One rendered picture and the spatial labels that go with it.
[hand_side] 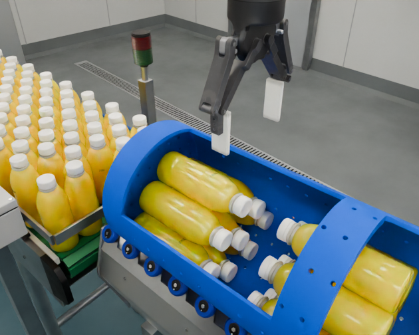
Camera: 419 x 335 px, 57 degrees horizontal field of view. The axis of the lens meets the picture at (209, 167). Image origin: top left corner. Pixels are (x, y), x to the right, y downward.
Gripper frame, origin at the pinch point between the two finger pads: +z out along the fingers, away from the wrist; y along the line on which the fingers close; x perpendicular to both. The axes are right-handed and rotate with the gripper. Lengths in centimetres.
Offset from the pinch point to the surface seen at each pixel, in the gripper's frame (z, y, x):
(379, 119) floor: 131, 281, 54
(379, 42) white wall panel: 84, 339, 88
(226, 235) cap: 19.3, -5.3, -0.5
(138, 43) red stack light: 8, 34, 67
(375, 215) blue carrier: 8.8, 4.0, -21.0
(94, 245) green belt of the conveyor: 42, -12, 36
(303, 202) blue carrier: 21.0, 13.6, -5.5
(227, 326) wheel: 35.2, -10.7, -5.7
